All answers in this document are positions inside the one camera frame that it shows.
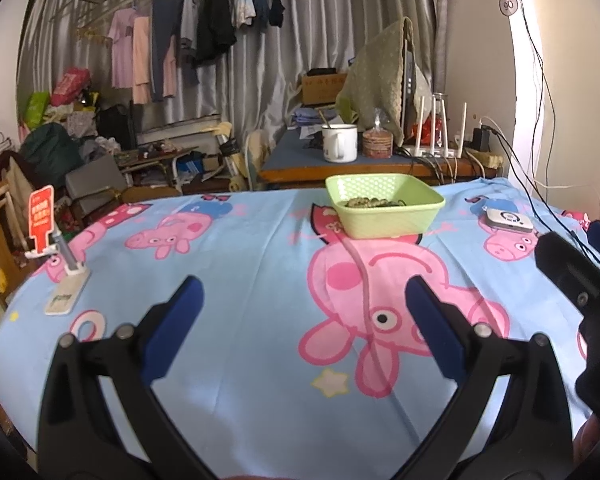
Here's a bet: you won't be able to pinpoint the white enamel mug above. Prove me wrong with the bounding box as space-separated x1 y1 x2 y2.
321 124 358 163

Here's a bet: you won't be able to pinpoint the green knitted cloth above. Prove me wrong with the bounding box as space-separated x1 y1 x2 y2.
336 16 416 146

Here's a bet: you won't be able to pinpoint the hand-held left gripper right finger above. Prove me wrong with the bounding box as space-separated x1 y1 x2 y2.
404 275 576 480

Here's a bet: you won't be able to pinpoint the red shiny wrapping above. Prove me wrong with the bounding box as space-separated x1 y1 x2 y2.
415 115 443 146

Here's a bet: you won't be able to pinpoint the beige foam block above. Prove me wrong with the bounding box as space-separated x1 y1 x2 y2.
467 147 503 168

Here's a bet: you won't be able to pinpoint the printed blue blanket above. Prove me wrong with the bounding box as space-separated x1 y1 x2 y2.
0 177 600 480

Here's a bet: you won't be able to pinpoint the cardboard box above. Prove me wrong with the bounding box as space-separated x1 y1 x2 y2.
301 72 348 106

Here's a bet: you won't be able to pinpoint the white phone stand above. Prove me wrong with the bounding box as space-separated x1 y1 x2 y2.
24 230 91 316

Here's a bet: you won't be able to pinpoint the black bag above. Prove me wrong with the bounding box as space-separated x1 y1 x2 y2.
96 104 136 151

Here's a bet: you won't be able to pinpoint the stack of papers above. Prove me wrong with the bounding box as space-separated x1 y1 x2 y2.
291 107 338 128

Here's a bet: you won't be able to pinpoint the red plastic bag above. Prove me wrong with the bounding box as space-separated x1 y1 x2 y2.
50 67 91 107

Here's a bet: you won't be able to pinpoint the green plastic basket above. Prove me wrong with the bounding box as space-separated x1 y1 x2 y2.
325 173 446 240

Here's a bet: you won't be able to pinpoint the green plastic bag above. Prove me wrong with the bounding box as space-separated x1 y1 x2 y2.
26 91 51 128

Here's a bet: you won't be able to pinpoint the white square power bank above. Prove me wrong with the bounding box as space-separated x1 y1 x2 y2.
485 207 535 233

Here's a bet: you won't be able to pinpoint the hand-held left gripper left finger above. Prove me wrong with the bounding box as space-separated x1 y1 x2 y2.
37 275 221 480

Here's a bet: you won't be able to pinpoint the black jacket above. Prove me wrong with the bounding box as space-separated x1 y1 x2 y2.
194 0 237 67

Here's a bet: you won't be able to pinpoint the dark green bundle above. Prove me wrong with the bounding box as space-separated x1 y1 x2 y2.
19 122 83 176

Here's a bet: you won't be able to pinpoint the red sign card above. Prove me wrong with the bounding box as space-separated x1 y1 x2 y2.
27 185 56 253

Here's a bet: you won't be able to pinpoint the pink dress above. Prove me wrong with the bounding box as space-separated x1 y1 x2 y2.
108 7 137 90

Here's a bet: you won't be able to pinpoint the white router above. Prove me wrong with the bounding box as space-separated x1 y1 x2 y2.
410 95 468 158

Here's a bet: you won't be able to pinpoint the wooden desk with blue top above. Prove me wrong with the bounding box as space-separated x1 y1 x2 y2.
257 127 503 191

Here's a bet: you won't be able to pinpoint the cream plastic chair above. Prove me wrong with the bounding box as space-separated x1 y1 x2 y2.
244 129 277 191

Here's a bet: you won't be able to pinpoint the grey shirt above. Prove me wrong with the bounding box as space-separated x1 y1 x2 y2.
179 0 201 86

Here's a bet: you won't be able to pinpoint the cluttered low table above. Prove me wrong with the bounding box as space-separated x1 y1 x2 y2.
115 145 201 193

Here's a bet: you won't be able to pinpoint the dark blue trousers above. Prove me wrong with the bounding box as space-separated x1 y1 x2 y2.
150 0 183 103

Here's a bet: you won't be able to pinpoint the white shirt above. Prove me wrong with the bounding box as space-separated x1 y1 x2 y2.
230 0 257 30

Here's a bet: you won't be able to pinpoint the grey case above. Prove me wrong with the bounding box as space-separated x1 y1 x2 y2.
65 154 128 201

